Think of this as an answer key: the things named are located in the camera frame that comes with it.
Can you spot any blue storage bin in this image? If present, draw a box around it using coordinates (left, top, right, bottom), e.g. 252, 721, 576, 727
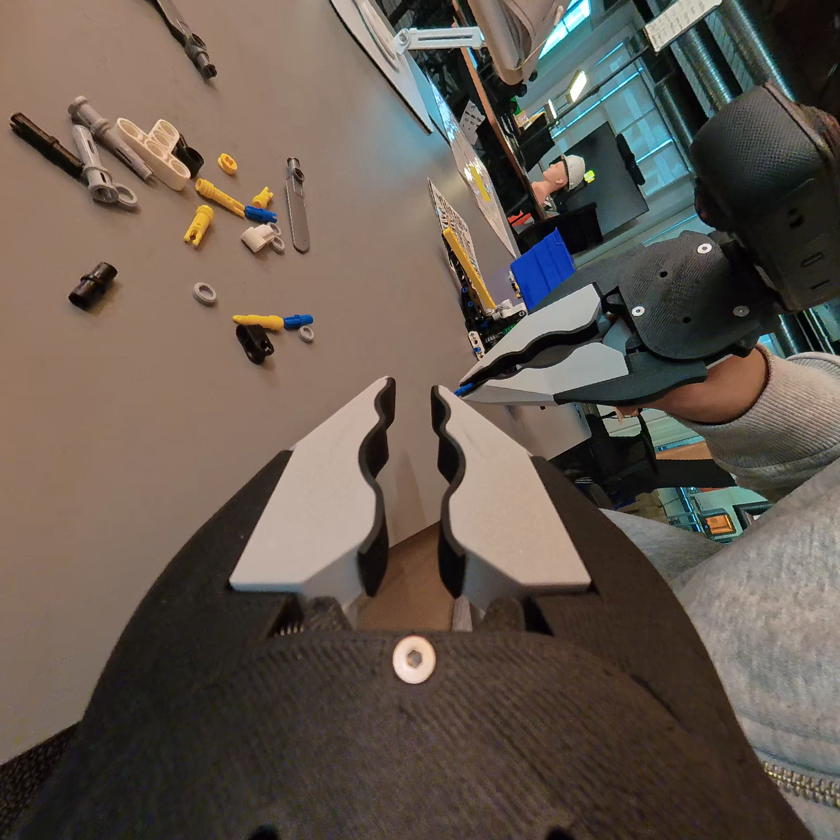
511, 228, 577, 307

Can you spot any large black monitor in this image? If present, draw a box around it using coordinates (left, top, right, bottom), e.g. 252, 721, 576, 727
545, 121, 652, 238

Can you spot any black lego connector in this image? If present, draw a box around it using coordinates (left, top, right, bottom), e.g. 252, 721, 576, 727
235, 324, 276, 366
174, 134, 206, 179

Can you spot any black lego pin joiner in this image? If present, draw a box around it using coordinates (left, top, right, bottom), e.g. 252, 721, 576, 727
68, 262, 119, 310

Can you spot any person's right hand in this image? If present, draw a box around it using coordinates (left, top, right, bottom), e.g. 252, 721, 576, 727
617, 344, 770, 424

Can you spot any clear plastic sheet yellow patch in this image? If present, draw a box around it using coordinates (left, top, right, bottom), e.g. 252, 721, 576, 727
433, 98, 521, 258

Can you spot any long black lego axle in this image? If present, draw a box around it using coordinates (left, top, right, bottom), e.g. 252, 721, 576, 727
9, 113, 88, 179

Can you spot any hanging white paper sheet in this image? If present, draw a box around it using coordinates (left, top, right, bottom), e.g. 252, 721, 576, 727
642, 0, 724, 53

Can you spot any white book stand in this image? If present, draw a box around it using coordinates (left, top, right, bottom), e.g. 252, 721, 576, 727
328, 0, 572, 135

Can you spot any mannequin head white helmet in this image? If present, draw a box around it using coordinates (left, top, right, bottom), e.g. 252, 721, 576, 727
533, 154, 595, 212

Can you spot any grey flat lego blade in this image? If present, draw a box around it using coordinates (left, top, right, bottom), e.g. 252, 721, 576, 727
285, 156, 311, 254

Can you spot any dark grey lego connector rod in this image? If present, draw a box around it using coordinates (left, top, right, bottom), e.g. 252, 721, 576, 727
152, 0, 219, 81

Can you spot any white lego liftarm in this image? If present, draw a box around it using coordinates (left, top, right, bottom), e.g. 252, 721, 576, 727
116, 118, 191, 193

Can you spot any black yellow lego vehicle model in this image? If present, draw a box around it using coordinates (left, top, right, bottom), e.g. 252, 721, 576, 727
441, 226, 530, 359

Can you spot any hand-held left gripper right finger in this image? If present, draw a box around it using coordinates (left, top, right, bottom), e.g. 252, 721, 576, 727
430, 385, 593, 627

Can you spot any zebra striped sticker sheet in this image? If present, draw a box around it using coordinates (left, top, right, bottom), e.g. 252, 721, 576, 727
427, 177, 473, 263

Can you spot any person's right forearm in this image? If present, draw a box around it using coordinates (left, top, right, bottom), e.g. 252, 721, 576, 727
682, 351, 840, 490

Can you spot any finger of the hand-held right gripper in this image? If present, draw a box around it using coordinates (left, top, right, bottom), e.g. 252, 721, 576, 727
467, 341, 631, 404
458, 282, 605, 389

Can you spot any light grey lego shock rod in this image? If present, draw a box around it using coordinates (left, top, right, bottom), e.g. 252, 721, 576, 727
68, 96, 156, 186
71, 125, 140, 211

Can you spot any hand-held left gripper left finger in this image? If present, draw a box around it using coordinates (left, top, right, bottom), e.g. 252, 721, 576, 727
228, 376, 399, 626

